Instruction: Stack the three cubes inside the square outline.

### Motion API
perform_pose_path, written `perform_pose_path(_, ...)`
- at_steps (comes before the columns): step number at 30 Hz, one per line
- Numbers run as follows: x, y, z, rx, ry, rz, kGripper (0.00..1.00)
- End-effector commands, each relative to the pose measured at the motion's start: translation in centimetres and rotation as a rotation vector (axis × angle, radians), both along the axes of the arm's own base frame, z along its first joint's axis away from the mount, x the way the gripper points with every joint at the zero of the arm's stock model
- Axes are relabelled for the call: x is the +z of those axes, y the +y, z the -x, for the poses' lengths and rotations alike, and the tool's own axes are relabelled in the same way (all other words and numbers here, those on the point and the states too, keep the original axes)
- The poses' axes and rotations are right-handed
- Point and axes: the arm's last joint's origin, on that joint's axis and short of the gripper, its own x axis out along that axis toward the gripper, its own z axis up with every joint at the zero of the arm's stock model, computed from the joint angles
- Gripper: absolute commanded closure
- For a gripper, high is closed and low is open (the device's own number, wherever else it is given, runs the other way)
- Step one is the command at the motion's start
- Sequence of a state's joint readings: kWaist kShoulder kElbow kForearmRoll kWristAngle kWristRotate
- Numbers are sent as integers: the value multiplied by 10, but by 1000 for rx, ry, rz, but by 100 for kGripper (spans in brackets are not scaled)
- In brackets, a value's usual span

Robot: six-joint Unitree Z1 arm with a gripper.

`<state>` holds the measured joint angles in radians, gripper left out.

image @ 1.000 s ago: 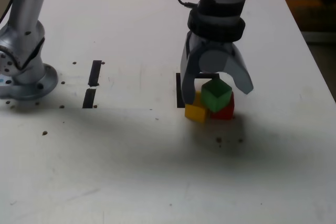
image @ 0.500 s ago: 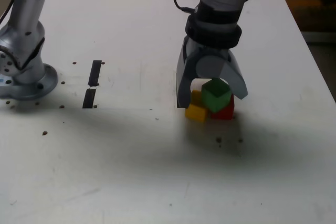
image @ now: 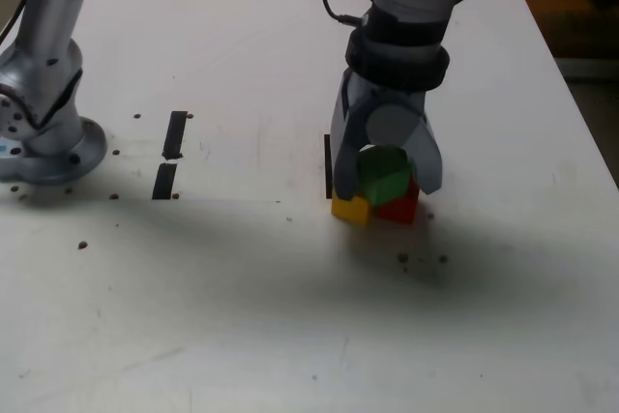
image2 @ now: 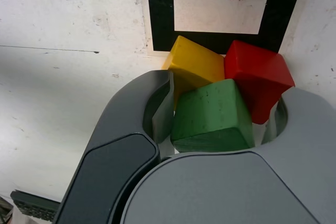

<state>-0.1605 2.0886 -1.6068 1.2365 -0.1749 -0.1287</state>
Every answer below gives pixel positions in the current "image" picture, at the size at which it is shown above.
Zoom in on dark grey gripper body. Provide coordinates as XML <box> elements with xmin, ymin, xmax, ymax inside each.
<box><xmin>338</xmin><ymin>69</ymin><xmax>427</xmax><ymax>117</ymax></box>

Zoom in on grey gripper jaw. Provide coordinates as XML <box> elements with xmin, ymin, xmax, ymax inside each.
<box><xmin>330</xmin><ymin>105</ymin><xmax>374</xmax><ymax>202</ymax></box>
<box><xmin>365</xmin><ymin>102</ymin><xmax>444</xmax><ymax>197</ymax></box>

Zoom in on green cube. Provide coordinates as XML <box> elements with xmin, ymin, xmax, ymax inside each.
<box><xmin>356</xmin><ymin>145</ymin><xmax>418</xmax><ymax>206</ymax></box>

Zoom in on yellow cube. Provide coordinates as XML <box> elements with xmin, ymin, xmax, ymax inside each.
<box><xmin>331</xmin><ymin>192</ymin><xmax>374</xmax><ymax>227</ymax></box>

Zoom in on red cube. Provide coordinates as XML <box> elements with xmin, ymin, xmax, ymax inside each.
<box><xmin>374</xmin><ymin>174</ymin><xmax>421</xmax><ymax>226</ymax></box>

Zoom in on black tape square outline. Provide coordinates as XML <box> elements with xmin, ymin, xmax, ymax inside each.
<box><xmin>324</xmin><ymin>133</ymin><xmax>336</xmax><ymax>199</ymax></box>

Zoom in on black tape strip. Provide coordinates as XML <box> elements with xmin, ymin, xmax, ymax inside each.
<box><xmin>151</xmin><ymin>110</ymin><xmax>189</xmax><ymax>201</ymax></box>

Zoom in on thin black cable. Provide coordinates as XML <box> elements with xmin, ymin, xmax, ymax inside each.
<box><xmin>0</xmin><ymin>0</ymin><xmax>31</xmax><ymax>43</ymax></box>

